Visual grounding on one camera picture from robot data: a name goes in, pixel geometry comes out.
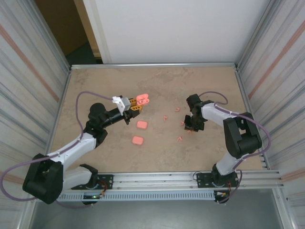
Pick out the white wall panel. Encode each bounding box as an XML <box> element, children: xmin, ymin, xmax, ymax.
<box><xmin>83</xmin><ymin>0</ymin><xmax>272</xmax><ymax>64</ymax></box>

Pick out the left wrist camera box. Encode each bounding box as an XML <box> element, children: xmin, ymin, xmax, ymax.
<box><xmin>112</xmin><ymin>95</ymin><xmax>131</xmax><ymax>116</ymax></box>

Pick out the corrugated enclosure side panel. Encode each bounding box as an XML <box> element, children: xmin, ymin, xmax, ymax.
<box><xmin>0</xmin><ymin>0</ymin><xmax>72</xmax><ymax>229</ymax></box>
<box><xmin>234</xmin><ymin>0</ymin><xmax>305</xmax><ymax>229</ymax></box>

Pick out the brown wooden door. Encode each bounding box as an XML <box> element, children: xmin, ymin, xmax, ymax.
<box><xmin>34</xmin><ymin>0</ymin><xmax>101</xmax><ymax>58</ymax></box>

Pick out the grey metal lower panel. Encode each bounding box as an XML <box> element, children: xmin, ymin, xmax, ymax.
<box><xmin>30</xmin><ymin>188</ymin><xmax>286</xmax><ymax>229</ymax></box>

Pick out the small black controller board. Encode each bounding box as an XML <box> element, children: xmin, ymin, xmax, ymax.
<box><xmin>214</xmin><ymin>190</ymin><xmax>231</xmax><ymax>205</ymax></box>
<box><xmin>82</xmin><ymin>194</ymin><xmax>105</xmax><ymax>206</ymax></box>

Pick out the grey slotted cable duct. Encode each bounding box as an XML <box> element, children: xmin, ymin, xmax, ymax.
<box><xmin>58</xmin><ymin>192</ymin><xmax>216</xmax><ymax>201</ymax></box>

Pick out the aluminium back frame rail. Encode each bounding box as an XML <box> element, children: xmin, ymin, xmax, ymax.
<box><xmin>70</xmin><ymin>62</ymin><xmax>239</xmax><ymax>71</ymax></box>

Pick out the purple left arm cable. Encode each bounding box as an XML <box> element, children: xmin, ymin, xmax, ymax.
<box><xmin>0</xmin><ymin>91</ymin><xmax>114</xmax><ymax>208</ymax></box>

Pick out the aluminium side frame rail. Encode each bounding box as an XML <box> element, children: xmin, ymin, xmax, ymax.
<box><xmin>43</xmin><ymin>68</ymin><xmax>72</xmax><ymax>173</ymax></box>
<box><xmin>234</xmin><ymin>65</ymin><xmax>271</xmax><ymax>170</ymax></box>

